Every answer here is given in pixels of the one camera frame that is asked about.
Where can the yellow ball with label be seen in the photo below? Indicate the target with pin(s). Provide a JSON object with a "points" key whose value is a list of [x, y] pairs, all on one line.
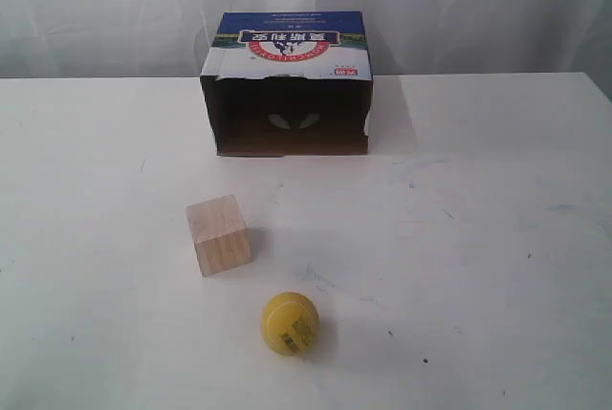
{"points": [[290, 324]]}

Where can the blue white cardboard box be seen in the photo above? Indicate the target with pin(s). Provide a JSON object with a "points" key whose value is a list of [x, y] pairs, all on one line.
{"points": [[289, 84]]}

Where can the light wooden cube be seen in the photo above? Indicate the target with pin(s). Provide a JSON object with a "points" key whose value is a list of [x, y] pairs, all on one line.
{"points": [[219, 234]]}

